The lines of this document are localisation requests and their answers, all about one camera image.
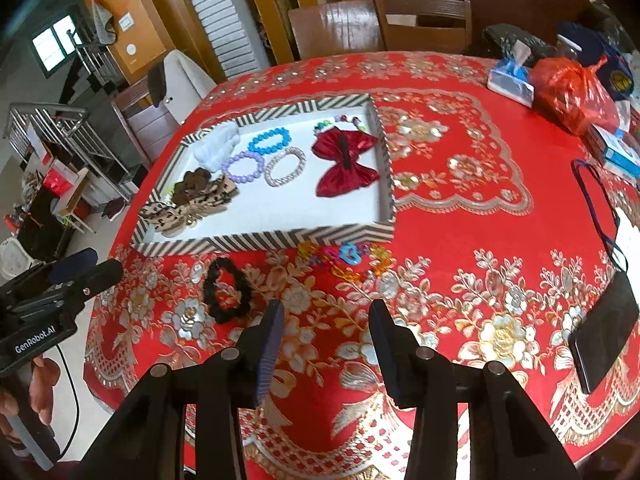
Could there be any black scrunchie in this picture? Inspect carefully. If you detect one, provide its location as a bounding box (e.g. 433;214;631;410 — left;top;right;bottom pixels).
203;257;253;324

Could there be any leopard print bow scrunchie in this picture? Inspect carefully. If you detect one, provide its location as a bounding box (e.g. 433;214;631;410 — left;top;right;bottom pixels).
138;174;239;237

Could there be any rainbow crystal bead bracelet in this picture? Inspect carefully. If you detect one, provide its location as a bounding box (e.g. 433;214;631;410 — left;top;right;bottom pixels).
297;239;396;283

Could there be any brown bear hair clip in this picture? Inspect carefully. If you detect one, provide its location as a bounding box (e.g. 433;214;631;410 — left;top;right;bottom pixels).
171;168;212;206

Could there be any white fluffy scrunchie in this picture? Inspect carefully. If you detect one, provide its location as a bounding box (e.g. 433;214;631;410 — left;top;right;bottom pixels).
193;122;240;172

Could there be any purple bead bracelet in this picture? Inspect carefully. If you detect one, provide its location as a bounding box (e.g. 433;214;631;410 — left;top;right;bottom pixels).
220;149;267;184

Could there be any red velvet bow clip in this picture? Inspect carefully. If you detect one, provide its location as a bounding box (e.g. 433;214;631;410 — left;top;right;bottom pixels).
311;127;380;198

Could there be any blue bead bracelet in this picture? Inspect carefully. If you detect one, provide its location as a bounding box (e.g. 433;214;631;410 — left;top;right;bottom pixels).
246;127;293;157

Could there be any multicolour large bead bracelet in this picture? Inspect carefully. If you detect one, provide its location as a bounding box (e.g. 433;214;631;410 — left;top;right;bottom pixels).
313;114;369;137

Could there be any striped white jewelry tray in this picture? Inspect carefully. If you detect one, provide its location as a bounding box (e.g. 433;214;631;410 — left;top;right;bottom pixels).
130;93;396;257

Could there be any person's left hand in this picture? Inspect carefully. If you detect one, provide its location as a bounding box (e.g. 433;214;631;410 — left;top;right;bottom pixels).
0;356;61;444

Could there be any small white side table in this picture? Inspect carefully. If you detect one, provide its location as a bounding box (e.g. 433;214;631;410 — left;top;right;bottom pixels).
52;168;96;234

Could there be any red gift bag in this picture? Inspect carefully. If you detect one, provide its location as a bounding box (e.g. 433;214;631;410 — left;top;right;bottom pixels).
42;167;77;197

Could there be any metal stair railing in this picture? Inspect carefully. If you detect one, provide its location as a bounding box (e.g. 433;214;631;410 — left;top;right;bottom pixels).
2;103;132;202

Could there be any wooden chair with coat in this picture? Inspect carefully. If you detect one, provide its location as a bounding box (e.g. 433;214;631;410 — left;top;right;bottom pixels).
110;76;179;168

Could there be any red floral tablecloth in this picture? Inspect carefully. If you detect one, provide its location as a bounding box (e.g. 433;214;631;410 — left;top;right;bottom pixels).
84;52;639;479

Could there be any blue medicine box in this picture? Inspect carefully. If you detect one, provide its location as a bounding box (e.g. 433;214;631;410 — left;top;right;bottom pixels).
593;126;640;178

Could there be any white louvered door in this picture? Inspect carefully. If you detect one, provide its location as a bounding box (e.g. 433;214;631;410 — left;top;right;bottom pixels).
190;0;269;79

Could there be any blue tissue pack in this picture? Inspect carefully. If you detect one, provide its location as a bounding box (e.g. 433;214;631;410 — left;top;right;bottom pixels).
487;40;535;108

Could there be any red plastic bag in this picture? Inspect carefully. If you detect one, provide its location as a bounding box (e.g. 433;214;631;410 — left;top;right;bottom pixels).
528;55;620;136

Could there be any wooden chair behind table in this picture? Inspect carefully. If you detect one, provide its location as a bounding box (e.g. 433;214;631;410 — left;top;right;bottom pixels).
372;0;473;54

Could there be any dark blue cap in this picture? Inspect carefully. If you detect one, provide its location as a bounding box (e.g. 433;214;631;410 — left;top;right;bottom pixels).
556;22;637;104

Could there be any black lanyard cord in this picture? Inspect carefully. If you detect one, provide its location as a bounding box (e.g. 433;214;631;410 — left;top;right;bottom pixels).
570;158;630;273

